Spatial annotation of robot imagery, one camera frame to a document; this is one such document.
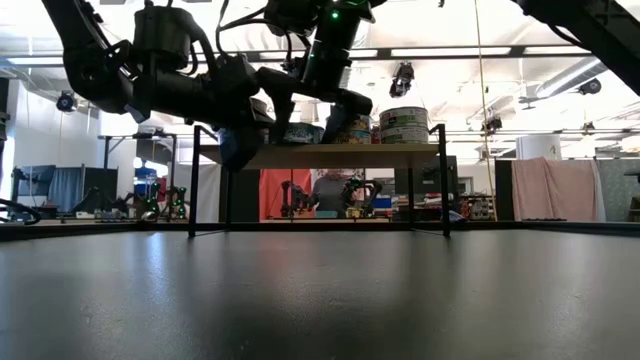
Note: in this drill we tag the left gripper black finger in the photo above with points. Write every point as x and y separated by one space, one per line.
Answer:
240 150

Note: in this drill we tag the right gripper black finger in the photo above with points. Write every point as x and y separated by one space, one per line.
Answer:
282 117
340 125

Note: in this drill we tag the red white round can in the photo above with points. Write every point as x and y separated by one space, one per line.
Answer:
375 135

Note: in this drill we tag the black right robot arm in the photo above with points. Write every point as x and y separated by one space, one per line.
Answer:
600 30

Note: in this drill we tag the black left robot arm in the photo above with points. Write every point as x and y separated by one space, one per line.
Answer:
75 30

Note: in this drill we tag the background black robot arm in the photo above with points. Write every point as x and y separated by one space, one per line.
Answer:
155 202
362 192
295 200

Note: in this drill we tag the wooden shelf with black legs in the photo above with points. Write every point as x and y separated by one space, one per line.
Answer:
350 157

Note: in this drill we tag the cluttered storage shelf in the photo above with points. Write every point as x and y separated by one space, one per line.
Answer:
477 207

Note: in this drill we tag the orange hanging cloth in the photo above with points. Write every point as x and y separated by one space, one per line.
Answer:
270 190

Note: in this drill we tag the person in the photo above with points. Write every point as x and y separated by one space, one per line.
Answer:
330 192

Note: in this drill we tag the black ceiling spotlight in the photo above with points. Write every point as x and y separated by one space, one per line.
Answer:
492 124
590 86
402 80
64 102

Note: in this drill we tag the small dark screen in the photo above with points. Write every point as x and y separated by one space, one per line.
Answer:
387 186

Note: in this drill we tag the blue storage box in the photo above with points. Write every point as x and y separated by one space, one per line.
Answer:
385 202

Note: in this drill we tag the black cabinet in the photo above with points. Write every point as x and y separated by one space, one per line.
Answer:
425 180

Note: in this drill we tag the black overhead light bar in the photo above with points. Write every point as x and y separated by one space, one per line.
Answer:
450 50

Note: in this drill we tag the black panel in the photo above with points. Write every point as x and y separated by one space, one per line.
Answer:
100 185

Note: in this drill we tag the blue curtain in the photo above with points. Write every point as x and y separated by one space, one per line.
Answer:
65 187

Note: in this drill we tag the black partition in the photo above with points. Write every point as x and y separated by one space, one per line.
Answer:
502 187

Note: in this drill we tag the dark monitor screen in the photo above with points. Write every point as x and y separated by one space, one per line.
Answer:
37 177

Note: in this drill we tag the white round column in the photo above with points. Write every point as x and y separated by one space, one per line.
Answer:
539 147

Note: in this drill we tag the pink draped cloth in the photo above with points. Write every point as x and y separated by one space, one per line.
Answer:
555 190

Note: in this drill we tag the grey partition panel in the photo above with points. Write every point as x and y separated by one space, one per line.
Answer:
617 180

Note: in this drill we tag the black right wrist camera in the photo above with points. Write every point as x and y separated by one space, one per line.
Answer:
290 15

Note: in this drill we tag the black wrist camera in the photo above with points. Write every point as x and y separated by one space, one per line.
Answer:
165 35
290 15

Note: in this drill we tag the black background table frame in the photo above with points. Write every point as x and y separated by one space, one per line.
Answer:
174 170

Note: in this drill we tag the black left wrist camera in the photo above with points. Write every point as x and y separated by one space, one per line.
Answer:
165 35

